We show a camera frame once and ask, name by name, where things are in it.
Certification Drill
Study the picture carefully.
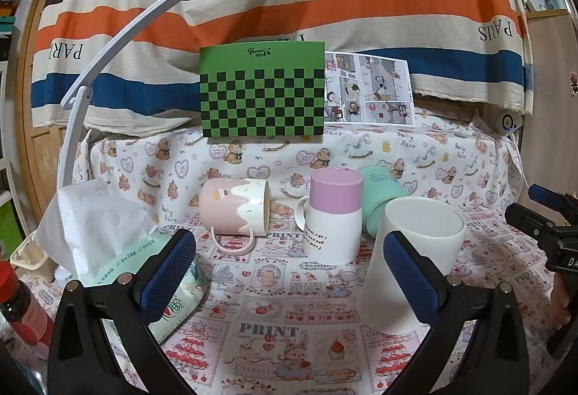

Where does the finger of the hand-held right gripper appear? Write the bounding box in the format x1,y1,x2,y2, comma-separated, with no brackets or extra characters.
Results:
527,184,578,222
504,203,557,244

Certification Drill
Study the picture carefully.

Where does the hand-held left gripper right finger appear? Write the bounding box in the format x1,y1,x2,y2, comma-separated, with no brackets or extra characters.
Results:
382,230,529,395

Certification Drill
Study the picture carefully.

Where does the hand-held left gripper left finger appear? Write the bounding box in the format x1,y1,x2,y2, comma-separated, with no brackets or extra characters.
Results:
47,229,198,395

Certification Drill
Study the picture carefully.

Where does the white plastic cup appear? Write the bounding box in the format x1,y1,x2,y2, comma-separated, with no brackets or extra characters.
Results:
357,197,467,335

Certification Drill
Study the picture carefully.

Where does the mint green cup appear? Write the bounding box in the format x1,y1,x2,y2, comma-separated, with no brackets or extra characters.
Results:
359,165,408,241

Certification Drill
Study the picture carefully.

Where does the person's right hand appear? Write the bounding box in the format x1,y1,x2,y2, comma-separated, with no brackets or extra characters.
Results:
549,273,575,328

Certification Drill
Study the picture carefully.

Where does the green tissue pack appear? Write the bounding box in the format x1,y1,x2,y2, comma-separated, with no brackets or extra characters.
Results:
68,233,209,344

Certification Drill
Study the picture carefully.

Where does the white mug with pink base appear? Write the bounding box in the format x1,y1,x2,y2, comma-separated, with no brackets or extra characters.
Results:
296,168,365,264

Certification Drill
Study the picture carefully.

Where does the wooden cabinet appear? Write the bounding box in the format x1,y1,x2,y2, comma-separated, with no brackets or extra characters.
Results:
521,9,578,208

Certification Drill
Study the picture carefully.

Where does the pink and white mug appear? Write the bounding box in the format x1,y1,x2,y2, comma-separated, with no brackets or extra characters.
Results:
199,178,272,252

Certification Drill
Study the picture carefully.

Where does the white tissue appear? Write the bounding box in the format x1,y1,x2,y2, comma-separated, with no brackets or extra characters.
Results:
35,181,160,287

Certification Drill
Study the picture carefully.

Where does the pink strawberry print tablecloth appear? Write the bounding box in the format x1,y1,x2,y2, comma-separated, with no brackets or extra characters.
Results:
9,196,565,395

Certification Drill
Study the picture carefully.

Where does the bear print cloth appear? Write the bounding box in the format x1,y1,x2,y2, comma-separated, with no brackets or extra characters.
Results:
79,106,525,238

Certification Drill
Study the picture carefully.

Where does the beige plastic basket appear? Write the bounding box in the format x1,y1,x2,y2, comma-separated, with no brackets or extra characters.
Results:
10,233,59,284

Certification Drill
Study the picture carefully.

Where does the dark bottle with red cap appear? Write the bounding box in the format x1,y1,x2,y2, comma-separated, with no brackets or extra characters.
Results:
0,260,56,362

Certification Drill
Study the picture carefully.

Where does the comic strip sheet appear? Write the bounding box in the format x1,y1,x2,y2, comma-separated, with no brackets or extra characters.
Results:
323,52,416,126

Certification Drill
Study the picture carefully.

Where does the green checkered board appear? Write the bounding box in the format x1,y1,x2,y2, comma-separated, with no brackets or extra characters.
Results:
199,40,327,140

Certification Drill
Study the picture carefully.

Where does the white device with blue ring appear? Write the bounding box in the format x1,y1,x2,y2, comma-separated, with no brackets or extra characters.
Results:
497,108,525,138

